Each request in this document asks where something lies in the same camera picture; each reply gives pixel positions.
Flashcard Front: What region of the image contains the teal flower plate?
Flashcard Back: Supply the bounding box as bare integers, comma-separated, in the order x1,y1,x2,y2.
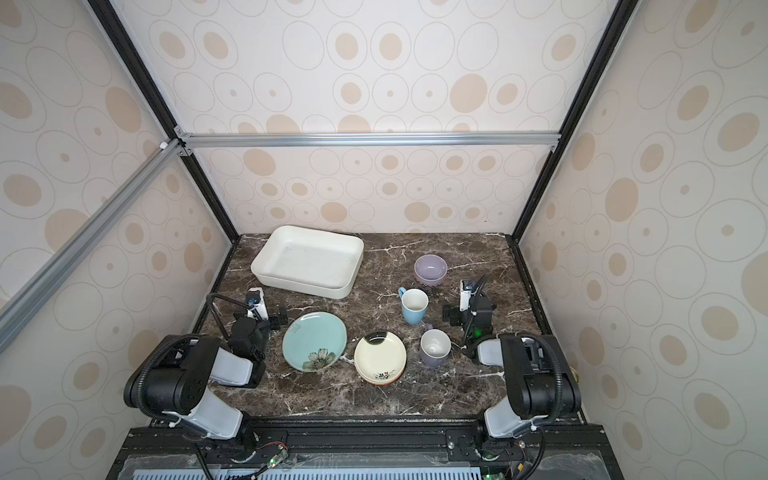
282,312,347,372

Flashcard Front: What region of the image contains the cream plate with dark rim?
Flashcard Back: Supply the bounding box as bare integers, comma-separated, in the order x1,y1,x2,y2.
354,331,407,386

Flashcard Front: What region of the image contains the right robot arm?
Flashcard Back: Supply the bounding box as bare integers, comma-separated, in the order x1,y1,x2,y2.
442,275,581,438

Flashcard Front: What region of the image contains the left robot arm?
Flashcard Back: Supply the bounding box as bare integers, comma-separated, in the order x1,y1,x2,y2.
123,287,288,446

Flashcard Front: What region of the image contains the white plastic bin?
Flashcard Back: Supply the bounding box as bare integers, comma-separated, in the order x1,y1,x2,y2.
251,225,364,300

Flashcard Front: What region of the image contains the purple grey mug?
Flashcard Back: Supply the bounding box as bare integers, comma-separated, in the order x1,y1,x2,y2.
420,329,452,367

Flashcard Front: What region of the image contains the light blue mug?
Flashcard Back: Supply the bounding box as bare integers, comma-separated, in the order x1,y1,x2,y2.
398,287,429,325

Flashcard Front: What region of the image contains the lavender bowl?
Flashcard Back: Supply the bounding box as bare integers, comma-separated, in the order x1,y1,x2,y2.
414,254,448,287

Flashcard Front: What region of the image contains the horizontal aluminium bar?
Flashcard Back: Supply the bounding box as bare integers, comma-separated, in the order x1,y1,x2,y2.
175,131,561,148

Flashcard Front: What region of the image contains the diagonal aluminium bar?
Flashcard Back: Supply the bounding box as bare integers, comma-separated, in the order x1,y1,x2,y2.
1,139,182,350

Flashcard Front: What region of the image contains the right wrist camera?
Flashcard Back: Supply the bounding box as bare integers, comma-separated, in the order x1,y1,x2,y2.
459,279,475,312

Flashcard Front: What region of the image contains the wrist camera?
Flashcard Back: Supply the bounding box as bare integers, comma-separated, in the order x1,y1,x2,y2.
459,279,475,312
245,287,269,321

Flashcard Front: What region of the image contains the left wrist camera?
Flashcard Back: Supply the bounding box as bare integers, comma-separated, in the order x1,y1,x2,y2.
245,287,269,321

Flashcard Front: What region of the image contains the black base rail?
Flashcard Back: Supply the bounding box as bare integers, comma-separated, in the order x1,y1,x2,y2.
107,417,623,479

